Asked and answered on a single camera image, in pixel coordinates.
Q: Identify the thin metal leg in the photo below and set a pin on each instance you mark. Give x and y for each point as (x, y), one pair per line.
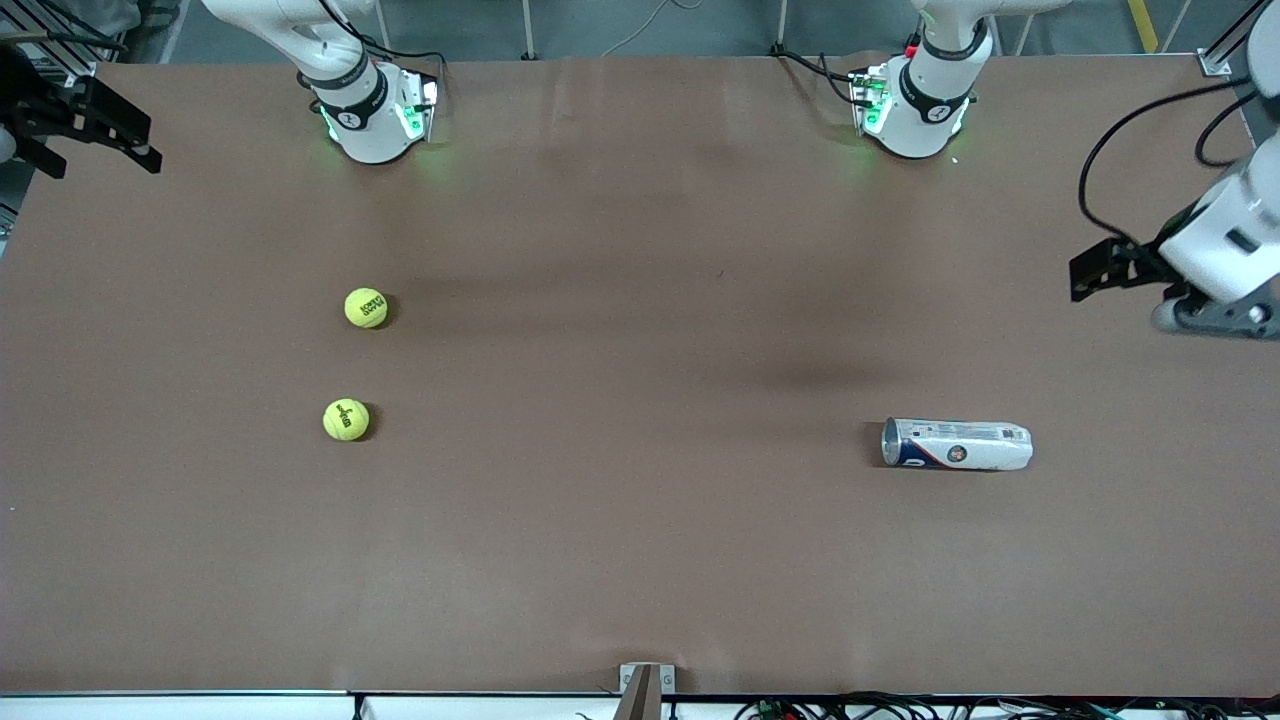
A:
(782, 25)
(529, 30)

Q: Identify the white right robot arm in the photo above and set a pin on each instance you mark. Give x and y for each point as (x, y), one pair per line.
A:
(365, 125)

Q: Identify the yellow tennis ball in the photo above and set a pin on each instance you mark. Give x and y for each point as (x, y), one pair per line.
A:
(366, 308)
(346, 420)

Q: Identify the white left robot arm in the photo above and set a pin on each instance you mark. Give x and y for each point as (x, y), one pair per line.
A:
(925, 120)

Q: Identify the clear tennis ball can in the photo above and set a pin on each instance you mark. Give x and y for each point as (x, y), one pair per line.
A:
(960, 445)

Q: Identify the grey metal bracket post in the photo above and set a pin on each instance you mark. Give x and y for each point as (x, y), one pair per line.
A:
(645, 695)

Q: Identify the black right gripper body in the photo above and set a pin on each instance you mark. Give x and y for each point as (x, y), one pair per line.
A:
(42, 108)

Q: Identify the aluminium frame profile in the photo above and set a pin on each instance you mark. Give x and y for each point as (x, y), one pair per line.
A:
(70, 62)
(1215, 62)

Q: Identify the metal arm base connector plate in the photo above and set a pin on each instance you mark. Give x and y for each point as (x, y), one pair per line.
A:
(418, 105)
(870, 100)

